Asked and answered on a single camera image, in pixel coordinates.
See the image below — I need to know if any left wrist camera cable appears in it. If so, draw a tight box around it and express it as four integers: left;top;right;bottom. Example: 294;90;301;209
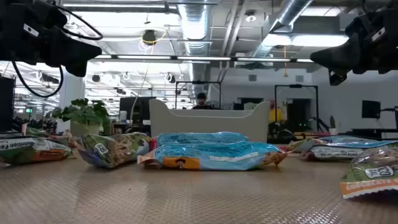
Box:
55;4;104;41

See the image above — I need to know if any person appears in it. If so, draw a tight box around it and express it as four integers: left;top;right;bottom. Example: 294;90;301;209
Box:
269;99;285;124
192;92;215;110

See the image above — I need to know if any black ceiling device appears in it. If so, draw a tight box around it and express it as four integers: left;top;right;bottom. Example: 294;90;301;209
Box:
142;29;157;46

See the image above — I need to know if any ribbed silver air duct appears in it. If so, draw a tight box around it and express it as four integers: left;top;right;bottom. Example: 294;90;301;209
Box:
176;0;213;57

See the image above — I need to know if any small potted cactus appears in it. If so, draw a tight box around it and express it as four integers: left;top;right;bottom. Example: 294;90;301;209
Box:
328;115;338;135

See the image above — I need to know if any long ceiling light strip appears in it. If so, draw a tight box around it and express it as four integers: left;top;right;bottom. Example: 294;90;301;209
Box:
93;54;315;63

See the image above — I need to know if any black background table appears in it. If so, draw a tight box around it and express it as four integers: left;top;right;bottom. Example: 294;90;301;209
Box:
351;127;398;140

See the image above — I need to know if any black metal stand frame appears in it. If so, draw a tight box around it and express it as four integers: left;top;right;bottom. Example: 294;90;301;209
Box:
175;80;223;110
274;84;320;133

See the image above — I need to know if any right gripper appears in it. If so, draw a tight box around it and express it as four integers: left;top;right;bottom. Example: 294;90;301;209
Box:
310;7;398;86

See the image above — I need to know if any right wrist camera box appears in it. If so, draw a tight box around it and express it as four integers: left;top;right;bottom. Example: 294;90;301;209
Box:
344;14;374;40

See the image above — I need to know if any hanging left arm cable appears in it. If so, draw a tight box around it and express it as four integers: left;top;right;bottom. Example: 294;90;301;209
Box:
11;60;65;99

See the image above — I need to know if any blue granola bar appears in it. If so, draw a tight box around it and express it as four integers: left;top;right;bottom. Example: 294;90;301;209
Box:
149;131;249;149
300;143;398;162
315;134;398;149
137;141;289;172

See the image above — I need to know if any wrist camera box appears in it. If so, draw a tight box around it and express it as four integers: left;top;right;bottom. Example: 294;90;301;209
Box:
344;14;374;40
32;0;68;29

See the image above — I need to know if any black monitor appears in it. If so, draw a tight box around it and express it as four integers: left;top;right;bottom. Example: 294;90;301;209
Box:
361;100;382;119

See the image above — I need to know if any potted green plant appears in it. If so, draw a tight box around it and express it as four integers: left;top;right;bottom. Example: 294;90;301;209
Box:
46;98;111;138

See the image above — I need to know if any pale grey plastic bin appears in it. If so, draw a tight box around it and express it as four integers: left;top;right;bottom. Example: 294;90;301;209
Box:
148;98;271;143

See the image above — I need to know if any white square column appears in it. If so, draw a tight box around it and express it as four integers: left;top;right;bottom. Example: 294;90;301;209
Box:
57;67;86;134

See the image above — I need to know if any rectangular ceiling light panel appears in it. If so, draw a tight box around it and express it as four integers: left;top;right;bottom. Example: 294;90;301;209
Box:
262;33;349;48

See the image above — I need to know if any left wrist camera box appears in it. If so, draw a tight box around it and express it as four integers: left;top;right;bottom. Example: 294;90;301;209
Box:
32;0;68;29

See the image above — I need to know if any smooth silver air duct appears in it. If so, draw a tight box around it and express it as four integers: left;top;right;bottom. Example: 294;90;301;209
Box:
251;0;314;58

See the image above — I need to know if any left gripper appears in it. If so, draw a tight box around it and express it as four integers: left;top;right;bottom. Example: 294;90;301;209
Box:
0;0;103;78

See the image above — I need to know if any black upright panel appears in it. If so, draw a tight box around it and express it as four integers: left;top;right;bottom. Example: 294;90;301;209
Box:
0;75;16;133

